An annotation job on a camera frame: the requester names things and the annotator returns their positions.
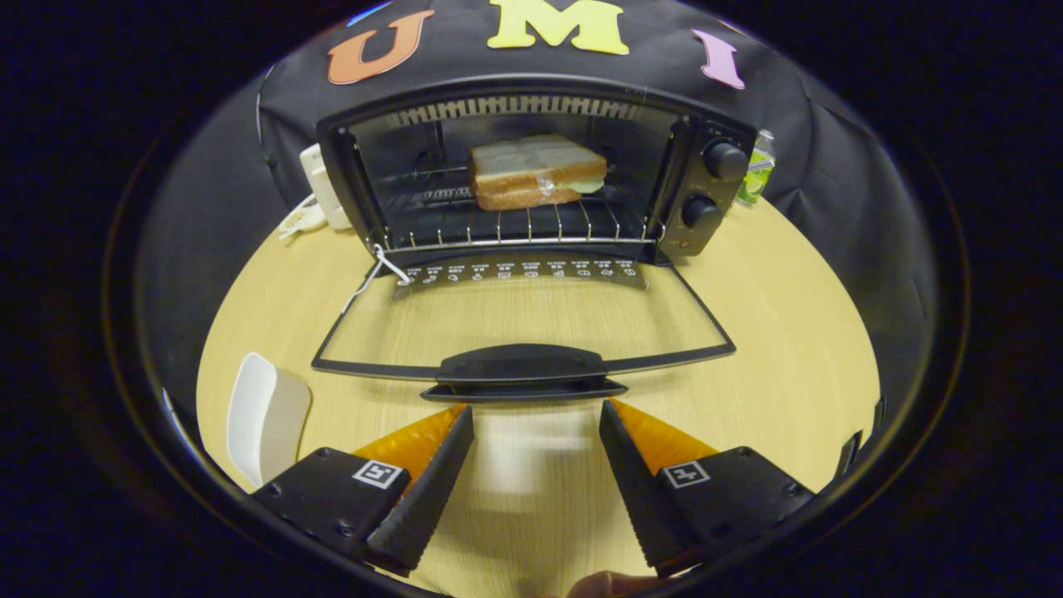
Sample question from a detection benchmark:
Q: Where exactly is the green label plastic bottle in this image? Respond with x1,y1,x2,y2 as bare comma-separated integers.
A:
734,129,778,208

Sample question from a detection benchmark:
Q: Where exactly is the small white packet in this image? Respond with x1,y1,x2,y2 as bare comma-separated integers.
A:
277,194,330,241

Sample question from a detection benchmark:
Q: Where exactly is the sandwich with lettuce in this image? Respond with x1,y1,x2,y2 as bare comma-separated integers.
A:
468,134,610,212

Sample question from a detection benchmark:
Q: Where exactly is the white string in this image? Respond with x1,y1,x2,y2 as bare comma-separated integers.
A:
341,243,414,316

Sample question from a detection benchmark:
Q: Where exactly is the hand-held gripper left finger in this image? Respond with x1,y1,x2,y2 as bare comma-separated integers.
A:
252,404,475,578

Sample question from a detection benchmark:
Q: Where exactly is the black toaster oven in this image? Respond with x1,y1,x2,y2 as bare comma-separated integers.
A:
311,75,758,405

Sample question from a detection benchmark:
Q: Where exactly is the white rectangular tray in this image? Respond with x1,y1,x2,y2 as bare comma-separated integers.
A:
225,351,313,488

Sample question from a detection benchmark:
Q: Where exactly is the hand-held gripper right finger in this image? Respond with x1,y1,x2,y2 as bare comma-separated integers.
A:
598,398,819,580

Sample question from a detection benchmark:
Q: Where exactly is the black backdrop cloth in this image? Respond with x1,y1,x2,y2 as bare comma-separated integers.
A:
137,0,939,416

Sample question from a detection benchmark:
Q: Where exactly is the white kitchen appliance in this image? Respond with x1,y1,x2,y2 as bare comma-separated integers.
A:
299,143,355,232

